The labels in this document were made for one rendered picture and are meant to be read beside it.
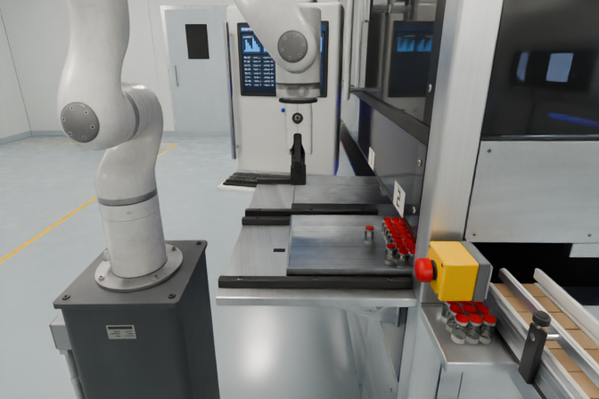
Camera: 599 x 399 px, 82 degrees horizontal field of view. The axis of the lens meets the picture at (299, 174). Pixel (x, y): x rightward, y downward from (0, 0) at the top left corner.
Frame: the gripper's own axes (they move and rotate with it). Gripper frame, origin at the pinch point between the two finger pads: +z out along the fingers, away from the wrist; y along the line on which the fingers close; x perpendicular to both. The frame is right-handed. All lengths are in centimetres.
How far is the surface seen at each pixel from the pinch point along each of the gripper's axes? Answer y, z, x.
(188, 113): 542, 65, 208
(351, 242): 11.0, 22.0, -13.4
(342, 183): 54, 21, -15
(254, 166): 92, 27, 24
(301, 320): 83, 110, 0
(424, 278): -19.5, 11.2, -20.9
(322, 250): 7.0, 22.0, -5.6
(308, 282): -7.7, 20.8, -2.2
